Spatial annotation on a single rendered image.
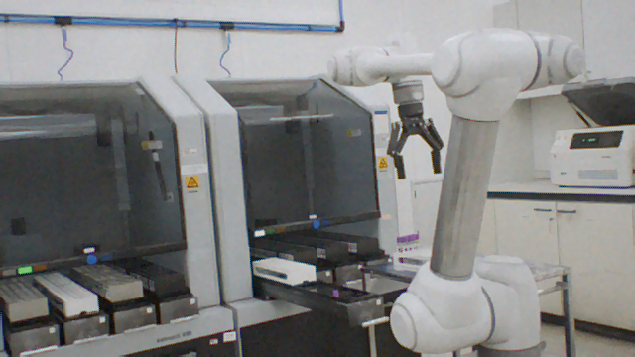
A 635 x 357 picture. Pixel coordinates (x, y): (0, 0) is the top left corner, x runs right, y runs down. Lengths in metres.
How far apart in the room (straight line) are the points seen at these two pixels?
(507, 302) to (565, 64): 0.58
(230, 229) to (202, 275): 0.19
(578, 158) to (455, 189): 2.85
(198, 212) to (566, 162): 2.59
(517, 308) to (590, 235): 2.62
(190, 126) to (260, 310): 0.71
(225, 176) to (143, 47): 1.29
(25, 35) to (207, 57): 0.92
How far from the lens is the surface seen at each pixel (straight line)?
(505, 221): 4.65
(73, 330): 2.20
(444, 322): 1.53
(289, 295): 2.28
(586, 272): 4.32
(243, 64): 3.73
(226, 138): 2.42
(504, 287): 1.65
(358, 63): 1.79
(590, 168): 4.20
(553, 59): 1.42
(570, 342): 2.40
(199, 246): 2.38
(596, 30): 4.52
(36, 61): 3.39
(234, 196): 2.43
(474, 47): 1.32
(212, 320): 2.35
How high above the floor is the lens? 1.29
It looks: 3 degrees down
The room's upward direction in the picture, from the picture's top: 5 degrees counter-clockwise
